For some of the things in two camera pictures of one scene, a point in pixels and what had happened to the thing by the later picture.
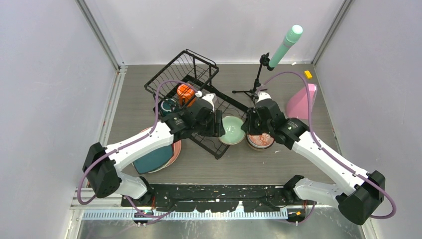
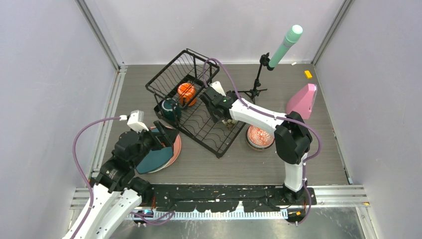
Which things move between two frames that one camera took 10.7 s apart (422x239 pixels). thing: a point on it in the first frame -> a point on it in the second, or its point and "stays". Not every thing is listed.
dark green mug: (167, 106) stays
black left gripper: (216, 130) -> (166, 136)
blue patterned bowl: (260, 141) stays
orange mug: (186, 95) stays
